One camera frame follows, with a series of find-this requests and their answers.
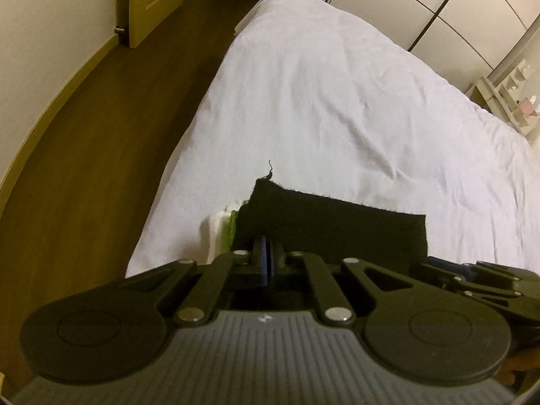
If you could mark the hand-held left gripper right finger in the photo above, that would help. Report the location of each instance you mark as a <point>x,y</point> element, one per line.
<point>275,263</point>

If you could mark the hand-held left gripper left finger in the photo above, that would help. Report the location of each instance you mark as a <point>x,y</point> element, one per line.
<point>259,263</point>

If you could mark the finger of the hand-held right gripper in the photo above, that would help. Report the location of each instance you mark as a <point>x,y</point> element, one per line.
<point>506,273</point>
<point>453,272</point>

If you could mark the white and green garment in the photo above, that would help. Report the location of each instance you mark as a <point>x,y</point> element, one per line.
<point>223,230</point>

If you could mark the black garment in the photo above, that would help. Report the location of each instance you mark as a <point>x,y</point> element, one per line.
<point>333,223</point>

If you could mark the person's right hand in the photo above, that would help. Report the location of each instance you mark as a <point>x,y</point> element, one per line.
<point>519,365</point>

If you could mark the pink container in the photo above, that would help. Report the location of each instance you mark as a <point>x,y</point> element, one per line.
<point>526,108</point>

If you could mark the cream shelf unit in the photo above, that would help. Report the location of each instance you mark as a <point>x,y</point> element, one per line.
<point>502,93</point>

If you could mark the bed with white sheet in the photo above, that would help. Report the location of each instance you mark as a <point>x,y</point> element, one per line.
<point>337,93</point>

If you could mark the cream wardrobe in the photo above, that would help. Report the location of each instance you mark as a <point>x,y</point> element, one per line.
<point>422,0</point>

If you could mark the wooden door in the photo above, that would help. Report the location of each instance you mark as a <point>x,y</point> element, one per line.
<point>156,4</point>

